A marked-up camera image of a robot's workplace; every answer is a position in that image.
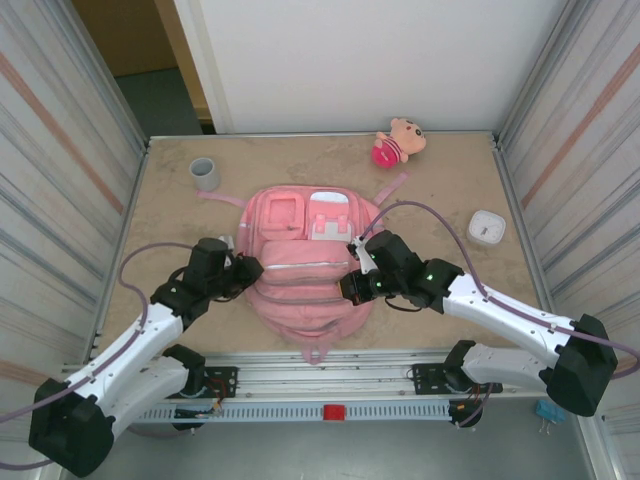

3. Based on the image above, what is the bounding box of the pink student backpack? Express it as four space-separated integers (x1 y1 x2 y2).
194 171 411 365

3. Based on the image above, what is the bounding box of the grey plastic cup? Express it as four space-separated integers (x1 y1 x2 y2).
188 157 221 192

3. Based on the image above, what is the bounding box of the pink plush toy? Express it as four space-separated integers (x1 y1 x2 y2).
369 116 428 169

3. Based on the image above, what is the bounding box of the blue clip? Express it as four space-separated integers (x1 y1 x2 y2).
535 399 565 426

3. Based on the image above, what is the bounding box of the brown wooden door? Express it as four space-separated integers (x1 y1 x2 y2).
72 0 211 121

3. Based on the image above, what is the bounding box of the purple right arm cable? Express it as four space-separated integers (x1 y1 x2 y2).
359 199 640 430

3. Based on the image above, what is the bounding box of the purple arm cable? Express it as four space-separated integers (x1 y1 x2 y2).
359 199 640 430
0 242 199 471

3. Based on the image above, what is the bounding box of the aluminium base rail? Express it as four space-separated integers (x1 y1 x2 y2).
59 349 599 401

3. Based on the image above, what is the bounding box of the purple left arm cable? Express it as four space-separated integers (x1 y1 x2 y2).
0 242 199 471

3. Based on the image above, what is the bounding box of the slotted grey cable duct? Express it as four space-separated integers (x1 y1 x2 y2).
129 402 454 425

